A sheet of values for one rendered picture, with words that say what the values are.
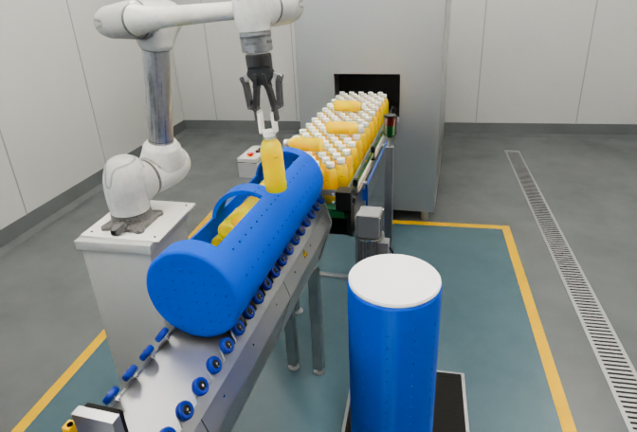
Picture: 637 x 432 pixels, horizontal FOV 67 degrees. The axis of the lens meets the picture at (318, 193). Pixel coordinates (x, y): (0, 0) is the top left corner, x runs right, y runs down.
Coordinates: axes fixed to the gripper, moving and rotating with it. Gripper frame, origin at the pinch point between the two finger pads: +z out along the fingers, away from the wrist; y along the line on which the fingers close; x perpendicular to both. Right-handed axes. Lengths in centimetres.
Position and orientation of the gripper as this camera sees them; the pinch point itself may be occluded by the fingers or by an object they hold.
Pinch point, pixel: (267, 121)
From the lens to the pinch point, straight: 148.6
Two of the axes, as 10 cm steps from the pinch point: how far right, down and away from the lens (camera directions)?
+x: 3.0, -3.8, 8.7
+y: 9.5, 0.2, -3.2
